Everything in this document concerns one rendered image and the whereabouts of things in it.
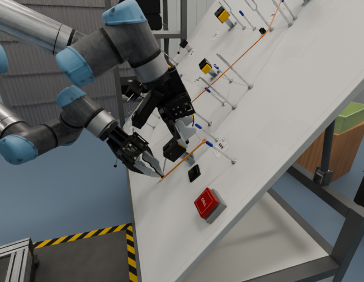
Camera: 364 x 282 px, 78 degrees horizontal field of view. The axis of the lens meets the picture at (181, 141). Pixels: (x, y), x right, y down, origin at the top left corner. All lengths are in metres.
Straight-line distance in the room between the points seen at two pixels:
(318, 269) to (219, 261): 0.30
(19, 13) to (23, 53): 3.48
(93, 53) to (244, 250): 0.72
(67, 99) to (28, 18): 0.19
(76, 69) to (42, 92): 3.69
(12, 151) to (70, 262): 1.38
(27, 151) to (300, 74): 0.67
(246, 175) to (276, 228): 0.46
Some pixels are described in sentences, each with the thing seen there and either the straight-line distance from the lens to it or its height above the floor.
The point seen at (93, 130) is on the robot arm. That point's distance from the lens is 0.66.
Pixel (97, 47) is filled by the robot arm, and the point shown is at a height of 1.42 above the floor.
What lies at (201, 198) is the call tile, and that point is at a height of 1.11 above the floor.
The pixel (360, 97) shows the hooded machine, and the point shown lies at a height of 0.38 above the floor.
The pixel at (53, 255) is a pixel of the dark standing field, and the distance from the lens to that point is 2.03.
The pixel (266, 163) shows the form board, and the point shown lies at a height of 1.20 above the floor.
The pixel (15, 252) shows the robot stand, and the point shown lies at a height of 0.23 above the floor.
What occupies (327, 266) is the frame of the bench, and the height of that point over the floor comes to 0.80.
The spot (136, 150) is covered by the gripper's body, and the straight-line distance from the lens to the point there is 0.65.
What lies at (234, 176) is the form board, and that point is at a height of 1.15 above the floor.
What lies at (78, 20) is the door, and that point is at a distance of 4.07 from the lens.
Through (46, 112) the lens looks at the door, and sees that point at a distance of 4.24.
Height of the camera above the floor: 1.44
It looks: 26 degrees down
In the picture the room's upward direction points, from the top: straight up
